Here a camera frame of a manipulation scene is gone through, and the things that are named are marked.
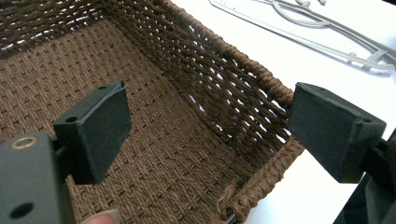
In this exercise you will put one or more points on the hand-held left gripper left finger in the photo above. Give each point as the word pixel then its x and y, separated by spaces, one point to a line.
pixel 96 133

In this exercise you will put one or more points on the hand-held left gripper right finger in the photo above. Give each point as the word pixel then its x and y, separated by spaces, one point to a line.
pixel 333 130

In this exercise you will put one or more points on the brown woven basket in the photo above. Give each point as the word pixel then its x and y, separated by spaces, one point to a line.
pixel 130 124

